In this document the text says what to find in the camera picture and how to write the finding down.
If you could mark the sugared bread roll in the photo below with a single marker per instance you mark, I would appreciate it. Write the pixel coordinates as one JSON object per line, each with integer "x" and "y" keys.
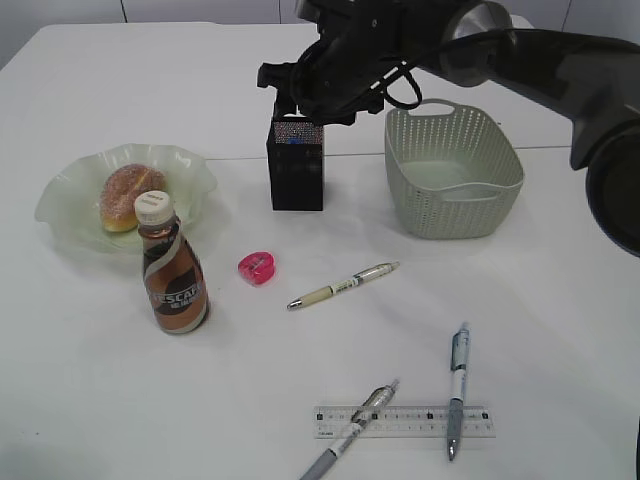
{"x": 120, "y": 191}

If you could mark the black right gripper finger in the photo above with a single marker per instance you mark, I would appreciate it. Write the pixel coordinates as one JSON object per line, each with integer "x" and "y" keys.
{"x": 284, "y": 106}

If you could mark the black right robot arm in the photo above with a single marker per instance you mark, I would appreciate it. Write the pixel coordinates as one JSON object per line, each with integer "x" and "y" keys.
{"x": 593, "y": 81}

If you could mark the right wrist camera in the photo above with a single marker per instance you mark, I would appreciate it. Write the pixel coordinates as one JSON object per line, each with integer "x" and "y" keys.
{"x": 316, "y": 10}

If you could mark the brown Nescafe coffee bottle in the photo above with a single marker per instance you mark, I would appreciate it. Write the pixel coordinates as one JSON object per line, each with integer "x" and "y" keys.
{"x": 171, "y": 271}

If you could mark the grey clear gel pen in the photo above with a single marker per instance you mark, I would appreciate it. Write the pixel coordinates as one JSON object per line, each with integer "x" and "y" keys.
{"x": 359, "y": 422}

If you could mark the translucent green wavy plate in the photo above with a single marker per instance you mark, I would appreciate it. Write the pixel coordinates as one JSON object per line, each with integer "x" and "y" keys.
{"x": 70, "y": 203}

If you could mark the beige retractable pen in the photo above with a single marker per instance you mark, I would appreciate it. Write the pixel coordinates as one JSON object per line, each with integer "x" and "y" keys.
{"x": 356, "y": 280}

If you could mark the black mesh pen holder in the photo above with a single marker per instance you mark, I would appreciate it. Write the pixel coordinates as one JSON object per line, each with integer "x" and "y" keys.
{"x": 296, "y": 171}

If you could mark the pale green plastic basket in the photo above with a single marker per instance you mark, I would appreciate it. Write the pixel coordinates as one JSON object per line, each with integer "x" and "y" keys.
{"x": 451, "y": 176}

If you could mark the pink pencil sharpener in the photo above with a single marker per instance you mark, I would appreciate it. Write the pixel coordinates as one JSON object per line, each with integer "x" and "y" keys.
{"x": 257, "y": 268}

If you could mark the blue white gel pen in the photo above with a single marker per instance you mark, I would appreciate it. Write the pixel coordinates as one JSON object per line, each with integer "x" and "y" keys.
{"x": 458, "y": 366}

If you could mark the clear plastic ruler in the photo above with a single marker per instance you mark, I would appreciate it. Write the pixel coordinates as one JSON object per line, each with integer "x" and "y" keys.
{"x": 331, "y": 422}

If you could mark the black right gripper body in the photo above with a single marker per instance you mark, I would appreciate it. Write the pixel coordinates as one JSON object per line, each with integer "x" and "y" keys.
{"x": 347, "y": 70}

